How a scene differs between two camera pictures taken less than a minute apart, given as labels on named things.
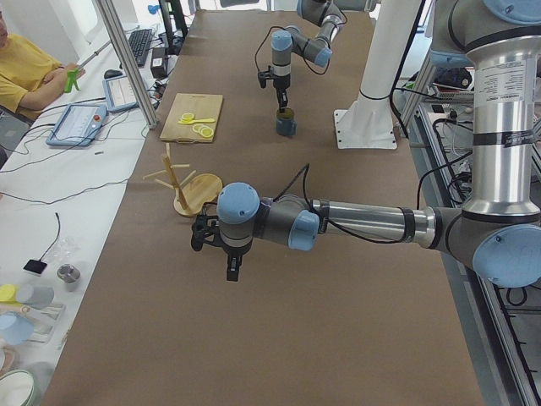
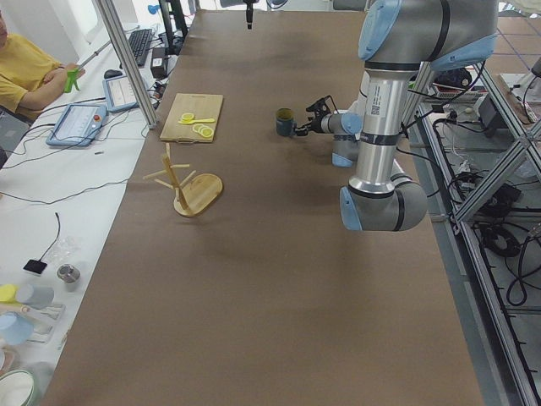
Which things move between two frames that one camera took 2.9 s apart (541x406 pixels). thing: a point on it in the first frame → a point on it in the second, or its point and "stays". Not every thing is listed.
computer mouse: x=112 y=74 stays
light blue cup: x=14 y=329 stays
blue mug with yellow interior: x=286 y=124 stays
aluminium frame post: x=129 y=63 stays
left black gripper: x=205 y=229 → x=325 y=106
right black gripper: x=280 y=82 → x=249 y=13
